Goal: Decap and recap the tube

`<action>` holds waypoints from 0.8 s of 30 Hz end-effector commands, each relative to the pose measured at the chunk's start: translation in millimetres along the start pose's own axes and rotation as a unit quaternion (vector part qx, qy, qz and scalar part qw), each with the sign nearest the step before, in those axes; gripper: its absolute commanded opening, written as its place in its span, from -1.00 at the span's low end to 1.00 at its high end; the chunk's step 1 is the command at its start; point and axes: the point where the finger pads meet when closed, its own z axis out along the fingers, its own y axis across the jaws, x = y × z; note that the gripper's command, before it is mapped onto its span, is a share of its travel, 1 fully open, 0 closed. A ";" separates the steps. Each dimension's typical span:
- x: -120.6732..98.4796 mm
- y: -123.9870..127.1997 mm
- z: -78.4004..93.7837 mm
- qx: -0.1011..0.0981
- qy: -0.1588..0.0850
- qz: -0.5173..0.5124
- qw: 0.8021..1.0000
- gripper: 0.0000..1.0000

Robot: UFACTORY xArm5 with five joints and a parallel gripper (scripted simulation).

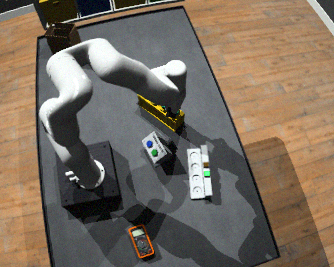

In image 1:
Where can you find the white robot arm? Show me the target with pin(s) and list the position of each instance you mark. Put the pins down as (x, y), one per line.
(76, 90)

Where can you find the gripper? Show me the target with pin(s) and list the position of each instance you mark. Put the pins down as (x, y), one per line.
(173, 109)

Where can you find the orange digital multimeter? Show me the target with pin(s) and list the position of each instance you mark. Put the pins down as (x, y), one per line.
(141, 241)

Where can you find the white button panel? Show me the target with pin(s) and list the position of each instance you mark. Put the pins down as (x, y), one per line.
(157, 148)

